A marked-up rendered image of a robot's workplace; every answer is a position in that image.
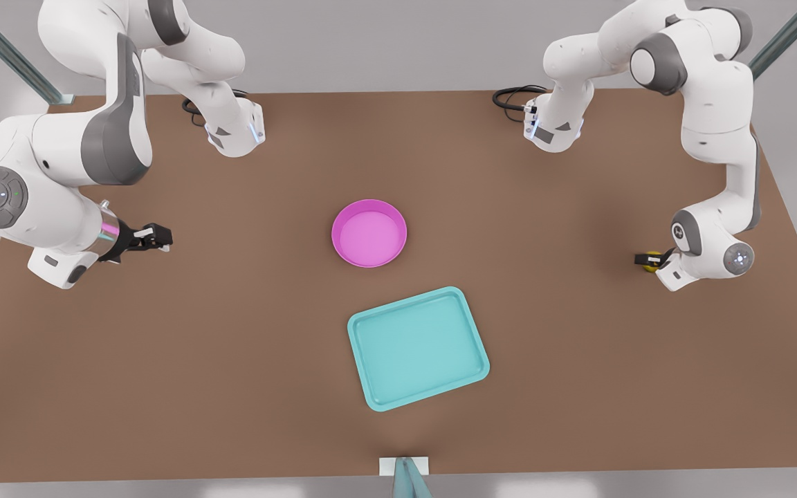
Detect pink round plate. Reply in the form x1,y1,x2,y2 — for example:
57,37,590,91
331,199,408,268

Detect teal rectangular tray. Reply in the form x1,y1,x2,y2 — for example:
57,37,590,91
347,286,491,413

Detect black right arm cable loop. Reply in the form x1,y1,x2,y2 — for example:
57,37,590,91
182,89,251,129

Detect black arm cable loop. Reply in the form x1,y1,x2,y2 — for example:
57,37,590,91
493,84,550,126
182,89,251,129

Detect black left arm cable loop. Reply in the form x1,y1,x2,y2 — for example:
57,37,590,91
493,84,550,126

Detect silver frame post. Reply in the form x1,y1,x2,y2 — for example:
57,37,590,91
0,0,65,105
379,456,434,498
747,0,797,81

